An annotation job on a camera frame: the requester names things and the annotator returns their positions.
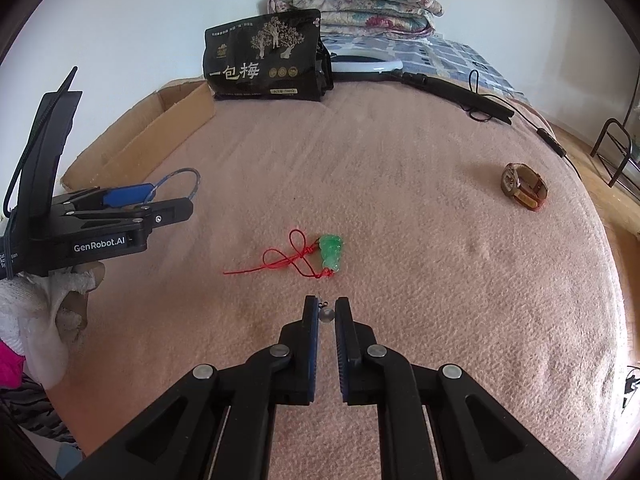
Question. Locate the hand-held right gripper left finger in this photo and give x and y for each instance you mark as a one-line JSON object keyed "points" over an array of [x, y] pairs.
{"points": [[312, 345]]}

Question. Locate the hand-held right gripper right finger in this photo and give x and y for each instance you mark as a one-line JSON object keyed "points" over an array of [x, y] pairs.
{"points": [[341, 345]]}

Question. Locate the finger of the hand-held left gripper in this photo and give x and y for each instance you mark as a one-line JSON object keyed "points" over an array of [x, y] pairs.
{"points": [[127, 196], [172, 211]]}

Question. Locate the small silver bead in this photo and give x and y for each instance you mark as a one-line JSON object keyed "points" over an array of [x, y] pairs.
{"points": [[327, 315]]}

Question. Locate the dark metal bangle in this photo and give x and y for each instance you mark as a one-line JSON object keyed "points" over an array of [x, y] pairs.
{"points": [[196, 180]]}

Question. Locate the cardboard box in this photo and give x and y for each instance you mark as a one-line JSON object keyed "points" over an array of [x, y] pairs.
{"points": [[150, 130]]}

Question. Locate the person's left hand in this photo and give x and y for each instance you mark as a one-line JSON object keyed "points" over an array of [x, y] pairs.
{"points": [[45, 310]]}

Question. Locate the black printed snack bag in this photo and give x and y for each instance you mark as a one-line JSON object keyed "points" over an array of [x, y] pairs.
{"points": [[265, 55]]}

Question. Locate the white and blue device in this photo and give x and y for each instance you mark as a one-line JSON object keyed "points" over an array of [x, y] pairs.
{"points": [[367, 64]]}

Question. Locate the folded floral quilt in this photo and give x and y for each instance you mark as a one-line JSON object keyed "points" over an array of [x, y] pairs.
{"points": [[360, 2]]}

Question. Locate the blue patterned bed sheet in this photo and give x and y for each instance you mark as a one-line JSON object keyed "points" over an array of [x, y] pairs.
{"points": [[450, 57]]}

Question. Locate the black metal shoe rack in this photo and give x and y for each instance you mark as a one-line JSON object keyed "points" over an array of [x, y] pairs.
{"points": [[617, 152]]}

